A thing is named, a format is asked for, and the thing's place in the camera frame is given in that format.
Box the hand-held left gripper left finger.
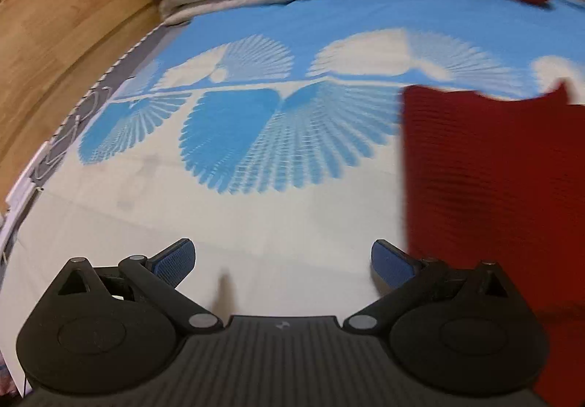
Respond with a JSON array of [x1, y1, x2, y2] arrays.
[[46, 238, 224, 335]]

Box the small red knit garment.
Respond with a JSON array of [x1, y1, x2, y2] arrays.
[[399, 80, 585, 407]]

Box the blue white printed bedsheet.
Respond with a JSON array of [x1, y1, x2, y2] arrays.
[[0, 0, 585, 407]]

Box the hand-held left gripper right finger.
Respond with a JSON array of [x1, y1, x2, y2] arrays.
[[342, 239, 527, 335]]

